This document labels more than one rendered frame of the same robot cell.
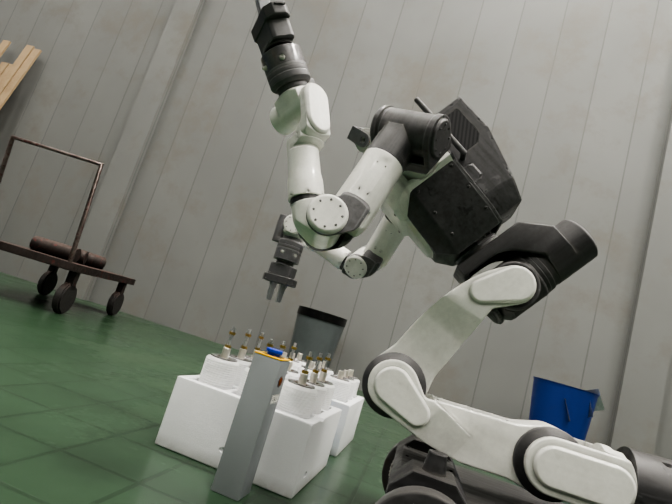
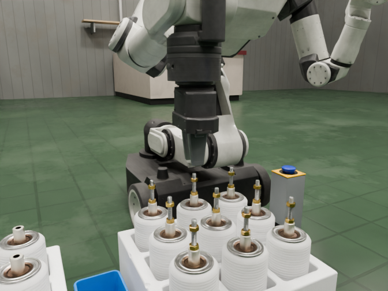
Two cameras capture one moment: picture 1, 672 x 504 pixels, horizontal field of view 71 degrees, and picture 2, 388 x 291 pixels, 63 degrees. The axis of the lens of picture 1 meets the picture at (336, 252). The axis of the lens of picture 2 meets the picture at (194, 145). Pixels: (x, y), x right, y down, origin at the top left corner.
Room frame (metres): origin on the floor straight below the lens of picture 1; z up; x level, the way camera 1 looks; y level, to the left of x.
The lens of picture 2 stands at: (1.93, 0.55, 0.61)
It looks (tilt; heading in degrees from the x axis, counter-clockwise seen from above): 13 degrees down; 229
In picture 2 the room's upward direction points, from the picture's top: straight up
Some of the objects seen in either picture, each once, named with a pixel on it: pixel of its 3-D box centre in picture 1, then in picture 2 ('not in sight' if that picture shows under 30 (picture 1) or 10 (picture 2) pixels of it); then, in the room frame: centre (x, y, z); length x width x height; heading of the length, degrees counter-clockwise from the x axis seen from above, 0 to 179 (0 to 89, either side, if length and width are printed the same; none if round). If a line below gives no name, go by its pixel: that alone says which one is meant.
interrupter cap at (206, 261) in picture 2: not in sight; (194, 262); (1.59, 0.15, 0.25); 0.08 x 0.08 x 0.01
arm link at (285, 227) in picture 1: (290, 233); (203, 17); (1.58, 0.17, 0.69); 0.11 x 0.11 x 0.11; 81
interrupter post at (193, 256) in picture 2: not in sight; (194, 256); (1.59, 0.15, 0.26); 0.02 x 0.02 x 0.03
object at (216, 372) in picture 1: (213, 390); (286, 269); (1.36, 0.21, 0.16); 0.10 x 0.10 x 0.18
